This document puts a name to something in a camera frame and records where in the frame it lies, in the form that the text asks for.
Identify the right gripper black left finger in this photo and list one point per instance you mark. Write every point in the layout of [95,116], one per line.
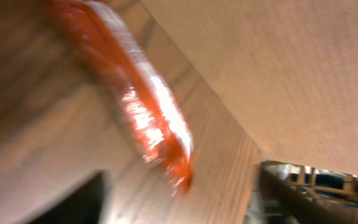
[82,206]

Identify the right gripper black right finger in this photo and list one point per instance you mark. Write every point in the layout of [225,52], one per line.
[302,209]

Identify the red chocolate bar wrapper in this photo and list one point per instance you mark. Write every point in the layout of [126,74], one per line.
[148,105]

